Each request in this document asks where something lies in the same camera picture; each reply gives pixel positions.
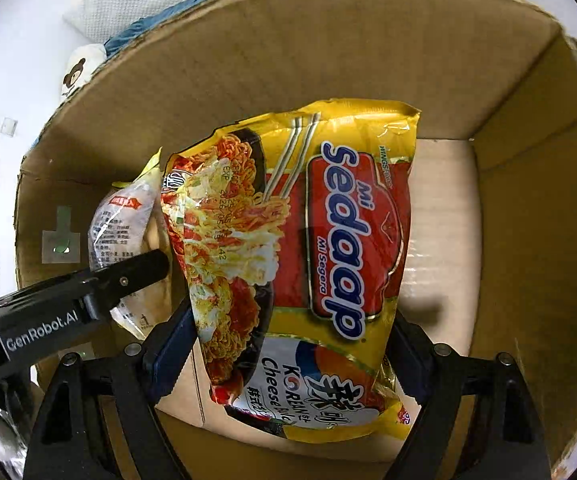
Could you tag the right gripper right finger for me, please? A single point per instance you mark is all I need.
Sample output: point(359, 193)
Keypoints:
point(505, 438)

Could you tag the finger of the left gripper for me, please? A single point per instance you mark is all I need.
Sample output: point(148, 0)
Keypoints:
point(119, 280)

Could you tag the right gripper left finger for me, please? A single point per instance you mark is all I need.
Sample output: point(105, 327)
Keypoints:
point(71, 438)

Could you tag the yellow clear snack packet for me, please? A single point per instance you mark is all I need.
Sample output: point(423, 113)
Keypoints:
point(129, 222)

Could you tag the yellow Sedaap noodle packet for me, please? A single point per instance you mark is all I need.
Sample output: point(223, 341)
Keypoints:
point(292, 230)

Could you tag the cardboard milk box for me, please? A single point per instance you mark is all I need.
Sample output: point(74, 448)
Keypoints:
point(491, 264)

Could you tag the bear print long pillow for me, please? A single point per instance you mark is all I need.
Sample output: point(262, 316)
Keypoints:
point(81, 65)

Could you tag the blue bed sheet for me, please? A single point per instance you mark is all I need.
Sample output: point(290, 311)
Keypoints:
point(168, 15)

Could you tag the white wall switch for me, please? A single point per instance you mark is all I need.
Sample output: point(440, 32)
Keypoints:
point(8, 127)

